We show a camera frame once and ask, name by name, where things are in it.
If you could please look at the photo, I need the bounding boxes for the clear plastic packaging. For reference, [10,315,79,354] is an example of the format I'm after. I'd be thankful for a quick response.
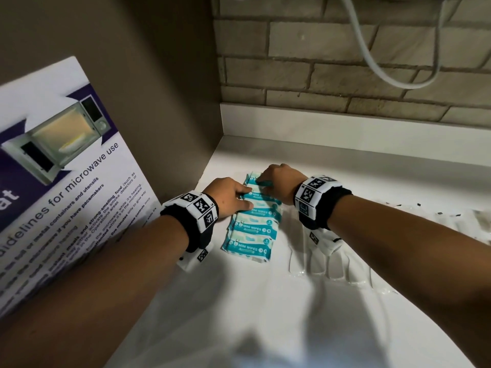
[384,201,491,247]
[287,220,397,296]

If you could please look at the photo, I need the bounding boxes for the black wristband with marker tags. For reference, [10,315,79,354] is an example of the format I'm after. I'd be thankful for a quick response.
[160,191,219,273]
[293,175,353,258]

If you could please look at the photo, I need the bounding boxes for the teal wet wipes packet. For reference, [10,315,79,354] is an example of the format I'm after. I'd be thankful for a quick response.
[241,191,283,208]
[244,172,274,190]

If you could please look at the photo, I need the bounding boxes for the person's left hand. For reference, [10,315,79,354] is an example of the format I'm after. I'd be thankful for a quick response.
[202,178,254,222]

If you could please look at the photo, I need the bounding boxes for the person's left forearm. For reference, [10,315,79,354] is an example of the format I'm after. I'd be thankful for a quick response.
[0,215,191,368]

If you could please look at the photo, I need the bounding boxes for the person's right hand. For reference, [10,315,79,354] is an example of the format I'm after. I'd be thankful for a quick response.
[257,163,308,206]

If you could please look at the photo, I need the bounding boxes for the microwave guidelines poster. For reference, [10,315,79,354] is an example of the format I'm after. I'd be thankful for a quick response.
[0,56,162,319]

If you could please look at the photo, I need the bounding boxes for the row of teal packets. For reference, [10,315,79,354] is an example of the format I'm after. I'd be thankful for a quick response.
[221,203,284,263]

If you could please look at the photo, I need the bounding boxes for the white power cable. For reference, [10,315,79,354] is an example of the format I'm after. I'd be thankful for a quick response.
[339,0,449,90]

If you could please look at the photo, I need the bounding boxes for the person's right forearm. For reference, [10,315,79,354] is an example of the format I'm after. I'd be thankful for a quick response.
[327,195,491,368]

